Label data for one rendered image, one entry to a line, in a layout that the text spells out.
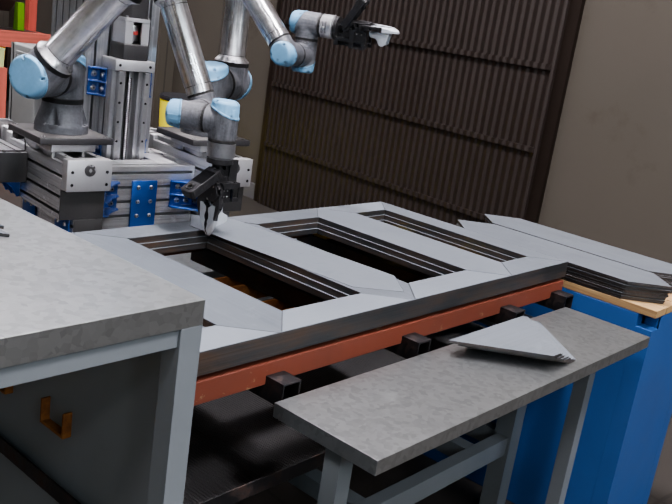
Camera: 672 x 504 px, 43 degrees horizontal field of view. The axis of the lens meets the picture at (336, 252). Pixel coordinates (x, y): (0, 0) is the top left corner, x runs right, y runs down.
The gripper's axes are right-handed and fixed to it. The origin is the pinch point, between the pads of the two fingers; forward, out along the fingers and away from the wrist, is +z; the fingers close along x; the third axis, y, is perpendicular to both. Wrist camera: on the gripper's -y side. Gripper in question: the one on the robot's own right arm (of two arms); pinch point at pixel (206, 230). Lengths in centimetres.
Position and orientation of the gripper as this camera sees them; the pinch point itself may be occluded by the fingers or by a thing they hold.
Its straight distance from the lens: 235.0
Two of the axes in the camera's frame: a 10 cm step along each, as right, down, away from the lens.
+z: -1.5, 9.5, 2.7
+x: -7.3, -2.8, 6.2
